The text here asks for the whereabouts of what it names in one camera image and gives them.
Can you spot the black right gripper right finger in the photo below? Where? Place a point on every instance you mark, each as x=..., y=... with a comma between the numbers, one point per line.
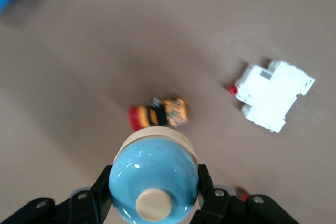
x=215, y=205

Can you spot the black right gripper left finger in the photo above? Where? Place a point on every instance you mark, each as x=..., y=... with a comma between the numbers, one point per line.
x=92, y=203

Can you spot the blue knob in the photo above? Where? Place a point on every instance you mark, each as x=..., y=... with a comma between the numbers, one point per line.
x=153, y=166

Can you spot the white circuit breaker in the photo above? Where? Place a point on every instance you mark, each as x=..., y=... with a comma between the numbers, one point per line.
x=270, y=95

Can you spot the red push button switch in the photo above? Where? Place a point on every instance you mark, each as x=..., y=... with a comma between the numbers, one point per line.
x=244, y=197

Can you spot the orange black switch red cap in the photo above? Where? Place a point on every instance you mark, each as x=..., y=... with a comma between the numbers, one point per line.
x=162, y=113

